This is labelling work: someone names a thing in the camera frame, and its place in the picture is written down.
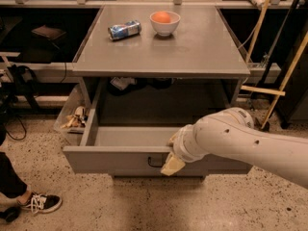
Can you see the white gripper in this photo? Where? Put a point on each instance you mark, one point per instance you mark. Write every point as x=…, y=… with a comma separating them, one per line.
x=180, y=143

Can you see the grey top drawer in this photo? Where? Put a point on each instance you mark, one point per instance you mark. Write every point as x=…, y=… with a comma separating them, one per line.
x=127, y=135

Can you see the grey drawer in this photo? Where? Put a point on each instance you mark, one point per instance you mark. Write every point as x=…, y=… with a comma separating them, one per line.
x=127, y=135
x=199, y=175

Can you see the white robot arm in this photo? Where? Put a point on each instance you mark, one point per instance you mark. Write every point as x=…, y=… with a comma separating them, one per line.
x=231, y=134

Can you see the grey bottom drawer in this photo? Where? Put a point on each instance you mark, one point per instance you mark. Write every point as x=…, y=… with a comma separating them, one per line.
x=199, y=175

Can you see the grey drawer cabinet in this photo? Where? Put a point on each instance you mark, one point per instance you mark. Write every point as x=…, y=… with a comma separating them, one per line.
x=201, y=48

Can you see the clear plastic bin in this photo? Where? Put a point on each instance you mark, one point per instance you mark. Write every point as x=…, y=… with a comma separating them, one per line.
x=74, y=114

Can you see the white bowl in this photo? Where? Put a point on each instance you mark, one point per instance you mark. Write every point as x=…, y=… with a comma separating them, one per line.
x=166, y=29

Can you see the black white sneaker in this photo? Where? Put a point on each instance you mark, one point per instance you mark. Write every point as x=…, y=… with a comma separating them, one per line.
x=39, y=203

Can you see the blue crushed soda can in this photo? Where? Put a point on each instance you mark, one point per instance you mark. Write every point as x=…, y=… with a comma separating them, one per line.
x=123, y=31

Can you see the orange fruit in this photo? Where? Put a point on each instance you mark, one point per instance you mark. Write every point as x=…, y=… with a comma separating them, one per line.
x=161, y=17

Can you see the person's dark trouser leg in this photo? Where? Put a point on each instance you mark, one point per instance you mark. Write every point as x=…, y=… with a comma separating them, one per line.
x=11, y=185

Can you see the black wheel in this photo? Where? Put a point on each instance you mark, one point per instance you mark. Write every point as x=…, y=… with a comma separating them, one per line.
x=10, y=214

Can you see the black box on shelf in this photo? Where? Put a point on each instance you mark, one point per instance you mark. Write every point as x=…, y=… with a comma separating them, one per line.
x=48, y=33

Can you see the wooden stick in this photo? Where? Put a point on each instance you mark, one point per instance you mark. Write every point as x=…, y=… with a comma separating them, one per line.
x=257, y=30

